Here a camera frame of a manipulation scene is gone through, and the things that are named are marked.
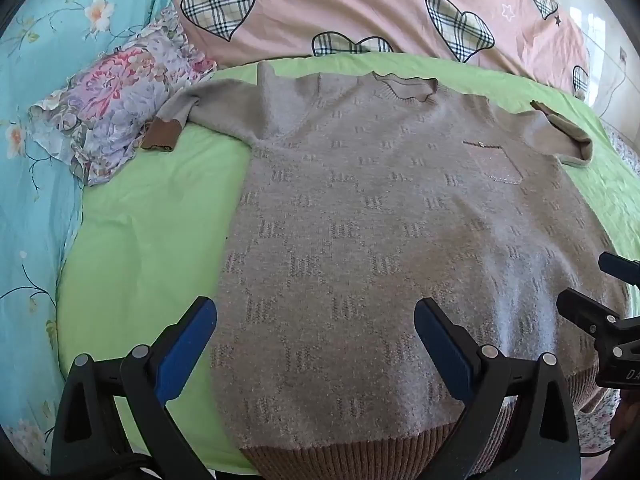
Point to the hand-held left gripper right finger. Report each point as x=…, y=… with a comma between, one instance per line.
x=444, y=347

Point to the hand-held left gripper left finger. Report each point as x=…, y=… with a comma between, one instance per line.
x=186, y=347

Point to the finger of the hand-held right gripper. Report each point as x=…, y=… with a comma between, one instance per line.
x=620, y=266
x=582, y=310

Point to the beige knit sweater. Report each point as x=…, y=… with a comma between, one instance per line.
x=375, y=210

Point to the green bed sheet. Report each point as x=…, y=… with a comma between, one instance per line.
x=150, y=235

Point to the small-flower print bed sheet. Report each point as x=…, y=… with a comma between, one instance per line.
x=626, y=147

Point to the turquoise floral quilt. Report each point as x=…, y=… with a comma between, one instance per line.
x=35, y=210

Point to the purple pink floral cloth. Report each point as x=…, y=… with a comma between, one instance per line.
x=115, y=90

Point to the pink quilt with plaid hearts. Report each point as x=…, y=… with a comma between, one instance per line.
x=325, y=5

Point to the white wall socket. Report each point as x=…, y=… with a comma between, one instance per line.
x=624, y=55

